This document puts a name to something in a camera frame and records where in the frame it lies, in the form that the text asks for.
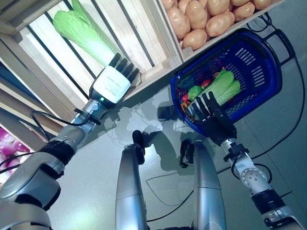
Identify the wooden potato crate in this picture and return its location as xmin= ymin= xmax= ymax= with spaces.
xmin=155 ymin=0 xmax=288 ymax=63

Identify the right black robot foot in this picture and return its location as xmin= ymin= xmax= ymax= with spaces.
xmin=179 ymin=141 xmax=195 ymax=168

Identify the black robot foot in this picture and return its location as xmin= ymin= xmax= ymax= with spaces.
xmin=179 ymin=141 xmax=195 ymax=168
xmin=132 ymin=130 xmax=145 ymax=165

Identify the large napa cabbage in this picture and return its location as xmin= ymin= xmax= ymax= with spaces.
xmin=52 ymin=0 xmax=117 ymax=68

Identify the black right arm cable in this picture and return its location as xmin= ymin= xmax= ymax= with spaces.
xmin=224 ymin=143 xmax=273 ymax=183

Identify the blue plastic shopping basket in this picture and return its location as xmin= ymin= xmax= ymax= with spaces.
xmin=157 ymin=28 xmax=297 ymax=138

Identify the wooden slatted crate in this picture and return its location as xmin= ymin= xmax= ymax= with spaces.
xmin=0 ymin=0 xmax=184 ymax=101

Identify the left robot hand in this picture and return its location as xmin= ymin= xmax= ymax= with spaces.
xmin=88 ymin=52 xmax=141 ymax=109

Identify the right silver robot leg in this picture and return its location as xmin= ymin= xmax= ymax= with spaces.
xmin=191 ymin=141 xmax=227 ymax=230

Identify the thin black floor cable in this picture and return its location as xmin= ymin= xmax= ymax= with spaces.
xmin=146 ymin=189 xmax=195 ymax=222

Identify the wooden display shelf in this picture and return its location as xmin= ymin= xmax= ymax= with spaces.
xmin=0 ymin=35 xmax=96 ymax=154

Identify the purple white turnip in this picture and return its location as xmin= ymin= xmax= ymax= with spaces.
xmin=14 ymin=140 xmax=31 ymax=154
xmin=0 ymin=143 xmax=17 ymax=158
xmin=0 ymin=130 xmax=15 ymax=144

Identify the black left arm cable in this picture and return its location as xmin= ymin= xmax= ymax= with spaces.
xmin=30 ymin=109 xmax=101 ymax=144

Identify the round green vegetable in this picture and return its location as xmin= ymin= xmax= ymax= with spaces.
xmin=187 ymin=85 xmax=204 ymax=101

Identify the left black robot foot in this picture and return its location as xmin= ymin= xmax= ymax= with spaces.
xmin=132 ymin=130 xmax=145 ymax=165

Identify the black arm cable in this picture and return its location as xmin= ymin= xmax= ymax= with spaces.
xmin=224 ymin=143 xmax=273 ymax=183
xmin=30 ymin=109 xmax=101 ymax=144

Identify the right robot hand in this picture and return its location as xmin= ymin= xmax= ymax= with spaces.
xmin=186 ymin=91 xmax=238 ymax=147

